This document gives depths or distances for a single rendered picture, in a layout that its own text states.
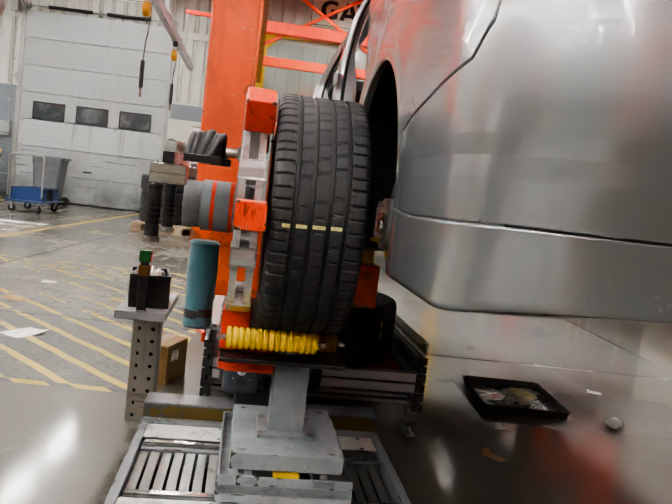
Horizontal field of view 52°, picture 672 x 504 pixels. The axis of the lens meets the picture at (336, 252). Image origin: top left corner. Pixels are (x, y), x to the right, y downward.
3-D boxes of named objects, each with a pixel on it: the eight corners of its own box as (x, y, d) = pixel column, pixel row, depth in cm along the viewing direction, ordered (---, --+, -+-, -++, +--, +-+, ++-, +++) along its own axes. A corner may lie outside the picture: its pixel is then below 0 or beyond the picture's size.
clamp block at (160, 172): (185, 185, 171) (187, 164, 170) (148, 181, 170) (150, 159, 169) (187, 185, 176) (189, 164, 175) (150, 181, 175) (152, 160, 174)
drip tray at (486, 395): (572, 422, 318) (573, 414, 317) (483, 412, 316) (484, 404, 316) (536, 389, 369) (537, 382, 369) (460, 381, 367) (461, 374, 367)
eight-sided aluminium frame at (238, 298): (249, 325, 169) (273, 102, 164) (222, 323, 168) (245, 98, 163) (249, 290, 222) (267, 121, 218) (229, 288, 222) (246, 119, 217)
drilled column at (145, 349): (151, 422, 256) (161, 311, 252) (123, 420, 254) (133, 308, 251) (154, 413, 266) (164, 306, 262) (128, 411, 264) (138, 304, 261)
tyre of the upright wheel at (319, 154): (342, 131, 231) (323, 327, 228) (272, 122, 228) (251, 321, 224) (383, 73, 166) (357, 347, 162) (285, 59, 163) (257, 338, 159)
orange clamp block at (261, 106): (273, 135, 174) (277, 103, 168) (242, 131, 172) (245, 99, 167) (274, 121, 179) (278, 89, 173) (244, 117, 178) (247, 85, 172)
